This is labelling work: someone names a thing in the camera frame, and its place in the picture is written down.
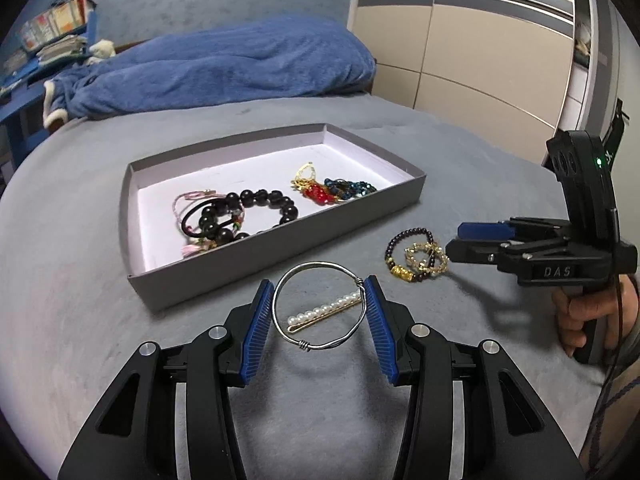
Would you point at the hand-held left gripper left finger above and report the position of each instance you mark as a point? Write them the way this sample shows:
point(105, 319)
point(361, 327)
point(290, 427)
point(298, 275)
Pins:
point(255, 330)

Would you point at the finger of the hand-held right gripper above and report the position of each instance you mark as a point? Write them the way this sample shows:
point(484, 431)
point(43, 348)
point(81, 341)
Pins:
point(465, 250)
point(480, 230)

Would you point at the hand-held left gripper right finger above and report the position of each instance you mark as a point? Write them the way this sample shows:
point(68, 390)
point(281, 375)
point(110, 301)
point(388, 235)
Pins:
point(382, 330)

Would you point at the grey cardboard box tray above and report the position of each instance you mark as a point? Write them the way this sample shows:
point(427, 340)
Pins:
point(225, 280)

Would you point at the pearl hair clip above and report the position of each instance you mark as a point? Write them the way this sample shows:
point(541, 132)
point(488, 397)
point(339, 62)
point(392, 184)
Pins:
point(325, 308)

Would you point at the person's right forearm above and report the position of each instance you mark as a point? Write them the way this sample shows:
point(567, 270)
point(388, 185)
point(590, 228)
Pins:
point(620, 420)

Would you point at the person's right hand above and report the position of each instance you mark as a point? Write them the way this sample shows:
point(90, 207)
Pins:
point(567, 320)

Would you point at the black stand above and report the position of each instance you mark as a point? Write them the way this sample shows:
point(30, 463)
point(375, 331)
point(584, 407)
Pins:
point(616, 130)

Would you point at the beige wardrobe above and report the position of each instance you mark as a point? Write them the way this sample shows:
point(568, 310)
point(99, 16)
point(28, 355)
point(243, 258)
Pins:
point(475, 85)

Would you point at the blue fleece blanket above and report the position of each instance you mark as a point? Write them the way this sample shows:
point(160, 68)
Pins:
point(225, 70)

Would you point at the white plush toy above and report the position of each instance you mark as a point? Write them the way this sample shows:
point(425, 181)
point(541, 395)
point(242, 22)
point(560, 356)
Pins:
point(102, 50)

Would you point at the blue desk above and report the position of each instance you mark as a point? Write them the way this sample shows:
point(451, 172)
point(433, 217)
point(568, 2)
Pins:
point(20, 110)

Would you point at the stack of books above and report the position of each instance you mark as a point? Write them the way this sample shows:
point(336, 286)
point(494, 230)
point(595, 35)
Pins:
point(60, 52)

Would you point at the basket of books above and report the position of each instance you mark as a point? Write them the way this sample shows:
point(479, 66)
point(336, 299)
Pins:
point(55, 20)

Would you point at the white door frame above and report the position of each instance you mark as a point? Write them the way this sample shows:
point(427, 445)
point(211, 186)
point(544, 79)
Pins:
point(595, 95)

